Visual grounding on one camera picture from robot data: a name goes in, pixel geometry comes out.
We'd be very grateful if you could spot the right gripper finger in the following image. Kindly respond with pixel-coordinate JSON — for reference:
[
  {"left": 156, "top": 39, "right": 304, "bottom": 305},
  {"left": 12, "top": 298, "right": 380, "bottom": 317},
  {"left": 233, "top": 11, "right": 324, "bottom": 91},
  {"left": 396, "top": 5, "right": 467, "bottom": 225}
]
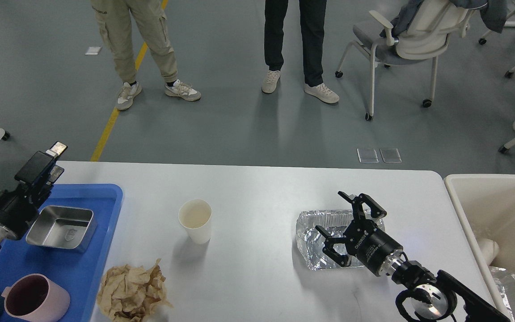
[
  {"left": 338, "top": 191, "right": 387, "bottom": 226},
  {"left": 315, "top": 225, "right": 351, "bottom": 267}
]

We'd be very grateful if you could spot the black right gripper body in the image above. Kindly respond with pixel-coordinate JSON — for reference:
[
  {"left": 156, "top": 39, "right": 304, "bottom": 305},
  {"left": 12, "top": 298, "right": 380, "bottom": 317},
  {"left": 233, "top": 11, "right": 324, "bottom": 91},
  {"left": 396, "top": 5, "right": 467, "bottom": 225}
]
[{"left": 345, "top": 221, "right": 403, "bottom": 276}]

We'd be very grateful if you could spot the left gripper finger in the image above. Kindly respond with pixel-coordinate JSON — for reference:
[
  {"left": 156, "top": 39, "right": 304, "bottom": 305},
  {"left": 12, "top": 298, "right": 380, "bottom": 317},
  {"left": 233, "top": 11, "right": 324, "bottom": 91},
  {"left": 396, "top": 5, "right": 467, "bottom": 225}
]
[{"left": 14, "top": 141, "right": 68, "bottom": 202}]

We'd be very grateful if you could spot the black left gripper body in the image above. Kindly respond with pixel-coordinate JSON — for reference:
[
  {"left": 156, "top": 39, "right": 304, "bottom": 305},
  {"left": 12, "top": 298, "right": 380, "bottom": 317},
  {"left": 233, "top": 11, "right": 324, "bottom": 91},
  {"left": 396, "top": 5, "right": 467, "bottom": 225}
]
[{"left": 0, "top": 190, "right": 39, "bottom": 249}]

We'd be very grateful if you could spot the aluminium foil tray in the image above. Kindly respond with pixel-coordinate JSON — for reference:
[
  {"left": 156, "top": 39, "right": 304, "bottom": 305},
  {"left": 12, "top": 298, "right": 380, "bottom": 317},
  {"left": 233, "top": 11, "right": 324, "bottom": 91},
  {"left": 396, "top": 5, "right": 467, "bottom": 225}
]
[{"left": 296, "top": 208, "right": 388, "bottom": 271}]

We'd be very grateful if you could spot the square steel container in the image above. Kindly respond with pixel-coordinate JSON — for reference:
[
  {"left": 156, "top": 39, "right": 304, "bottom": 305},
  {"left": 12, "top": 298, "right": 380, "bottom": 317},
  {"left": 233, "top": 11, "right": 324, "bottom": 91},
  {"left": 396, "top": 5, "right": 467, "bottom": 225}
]
[{"left": 26, "top": 205, "right": 97, "bottom": 253}]

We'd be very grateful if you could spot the pink mug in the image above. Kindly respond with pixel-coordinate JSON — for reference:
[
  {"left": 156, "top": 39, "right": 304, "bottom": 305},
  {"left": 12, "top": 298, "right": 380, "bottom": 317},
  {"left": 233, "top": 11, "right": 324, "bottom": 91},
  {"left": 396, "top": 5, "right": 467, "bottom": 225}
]
[{"left": 2, "top": 273, "right": 70, "bottom": 322}]

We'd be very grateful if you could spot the brown paper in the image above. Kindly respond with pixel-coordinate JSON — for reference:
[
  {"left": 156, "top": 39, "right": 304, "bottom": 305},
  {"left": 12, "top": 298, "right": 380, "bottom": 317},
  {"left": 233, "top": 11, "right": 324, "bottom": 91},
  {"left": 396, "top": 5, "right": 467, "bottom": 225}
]
[{"left": 96, "top": 258, "right": 173, "bottom": 322}]

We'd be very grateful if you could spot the white paper cup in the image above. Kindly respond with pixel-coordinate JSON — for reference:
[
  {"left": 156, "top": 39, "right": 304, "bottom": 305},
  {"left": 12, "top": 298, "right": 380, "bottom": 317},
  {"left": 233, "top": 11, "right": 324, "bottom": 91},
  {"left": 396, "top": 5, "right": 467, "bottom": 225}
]
[{"left": 178, "top": 199, "right": 213, "bottom": 244}]

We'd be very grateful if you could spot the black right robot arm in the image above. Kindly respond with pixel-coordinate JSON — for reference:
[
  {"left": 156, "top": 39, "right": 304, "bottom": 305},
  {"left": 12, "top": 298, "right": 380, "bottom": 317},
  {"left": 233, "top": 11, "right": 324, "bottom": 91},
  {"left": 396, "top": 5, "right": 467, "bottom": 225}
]
[{"left": 315, "top": 191, "right": 509, "bottom": 322}]

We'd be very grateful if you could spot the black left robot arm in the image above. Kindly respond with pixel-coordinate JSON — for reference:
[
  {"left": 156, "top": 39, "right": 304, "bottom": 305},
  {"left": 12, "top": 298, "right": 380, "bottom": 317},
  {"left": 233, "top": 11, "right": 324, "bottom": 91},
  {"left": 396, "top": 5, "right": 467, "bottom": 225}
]
[{"left": 0, "top": 141, "right": 67, "bottom": 315}]

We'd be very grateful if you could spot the white tube in bin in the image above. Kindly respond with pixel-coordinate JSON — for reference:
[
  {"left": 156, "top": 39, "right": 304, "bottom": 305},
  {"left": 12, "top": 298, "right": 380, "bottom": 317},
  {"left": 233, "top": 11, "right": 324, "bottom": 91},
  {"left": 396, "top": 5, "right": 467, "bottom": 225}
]
[{"left": 477, "top": 238, "right": 499, "bottom": 266}]

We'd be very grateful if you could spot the beige plastic bin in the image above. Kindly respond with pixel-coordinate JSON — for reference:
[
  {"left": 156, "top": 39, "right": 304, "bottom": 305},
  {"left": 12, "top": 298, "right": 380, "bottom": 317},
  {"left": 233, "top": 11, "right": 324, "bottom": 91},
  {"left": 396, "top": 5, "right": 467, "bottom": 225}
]
[{"left": 445, "top": 174, "right": 515, "bottom": 314}]

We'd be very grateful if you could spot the person in beige trousers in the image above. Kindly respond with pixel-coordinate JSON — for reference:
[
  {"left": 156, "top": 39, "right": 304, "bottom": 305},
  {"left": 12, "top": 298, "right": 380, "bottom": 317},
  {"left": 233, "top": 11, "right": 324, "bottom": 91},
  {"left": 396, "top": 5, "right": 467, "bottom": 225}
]
[{"left": 90, "top": 0, "right": 202, "bottom": 111}]

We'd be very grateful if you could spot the white office chair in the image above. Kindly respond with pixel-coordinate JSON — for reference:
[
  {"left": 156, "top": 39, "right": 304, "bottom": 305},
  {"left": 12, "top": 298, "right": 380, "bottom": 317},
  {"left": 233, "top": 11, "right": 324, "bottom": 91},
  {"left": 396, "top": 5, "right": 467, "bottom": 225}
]
[{"left": 335, "top": 0, "right": 488, "bottom": 122}]

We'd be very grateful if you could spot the person in black trousers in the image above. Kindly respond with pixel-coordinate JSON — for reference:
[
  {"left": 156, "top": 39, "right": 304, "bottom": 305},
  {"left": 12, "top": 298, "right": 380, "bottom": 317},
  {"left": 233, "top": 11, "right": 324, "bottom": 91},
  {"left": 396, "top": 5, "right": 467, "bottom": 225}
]
[{"left": 261, "top": 0, "right": 340, "bottom": 105}]

